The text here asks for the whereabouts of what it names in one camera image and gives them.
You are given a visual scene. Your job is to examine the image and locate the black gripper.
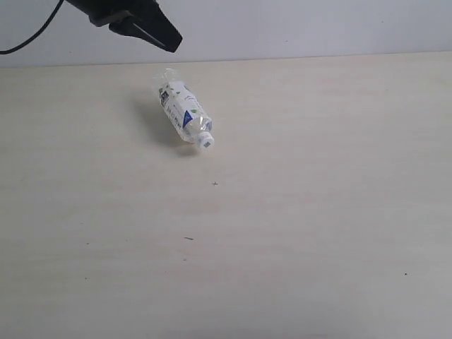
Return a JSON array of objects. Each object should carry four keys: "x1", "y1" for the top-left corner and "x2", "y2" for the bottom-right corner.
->
[{"x1": 68, "y1": 0, "x2": 183, "y2": 53}]

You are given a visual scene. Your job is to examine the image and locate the small white label bottle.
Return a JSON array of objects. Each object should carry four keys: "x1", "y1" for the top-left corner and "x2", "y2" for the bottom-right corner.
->
[{"x1": 153, "y1": 69, "x2": 215, "y2": 150}]

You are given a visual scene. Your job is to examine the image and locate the black cable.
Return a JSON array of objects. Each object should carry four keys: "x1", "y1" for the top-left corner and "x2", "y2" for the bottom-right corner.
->
[{"x1": 0, "y1": 0, "x2": 65, "y2": 55}]

